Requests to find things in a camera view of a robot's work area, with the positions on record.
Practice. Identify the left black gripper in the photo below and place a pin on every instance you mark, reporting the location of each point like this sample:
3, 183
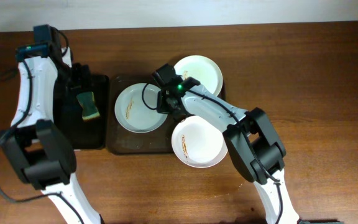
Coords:
81, 83

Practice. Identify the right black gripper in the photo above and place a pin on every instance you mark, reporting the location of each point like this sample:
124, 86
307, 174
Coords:
164, 103

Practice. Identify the green yellow sponge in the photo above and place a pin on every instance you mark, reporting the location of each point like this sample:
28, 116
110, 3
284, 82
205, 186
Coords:
89, 108

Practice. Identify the light grey plate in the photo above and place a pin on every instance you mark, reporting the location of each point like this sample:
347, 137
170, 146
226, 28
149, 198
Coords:
133, 108

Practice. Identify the white plate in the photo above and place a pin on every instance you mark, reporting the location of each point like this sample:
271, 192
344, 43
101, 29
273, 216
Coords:
202, 69
197, 143

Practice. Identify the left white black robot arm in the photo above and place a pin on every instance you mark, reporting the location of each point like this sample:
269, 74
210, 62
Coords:
37, 150

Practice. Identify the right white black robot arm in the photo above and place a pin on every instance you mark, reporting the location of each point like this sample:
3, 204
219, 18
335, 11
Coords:
254, 146

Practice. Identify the small black tray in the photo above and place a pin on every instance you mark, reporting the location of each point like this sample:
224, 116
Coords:
67, 115

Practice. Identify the large brown tray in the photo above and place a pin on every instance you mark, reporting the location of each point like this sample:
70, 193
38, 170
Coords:
120, 141

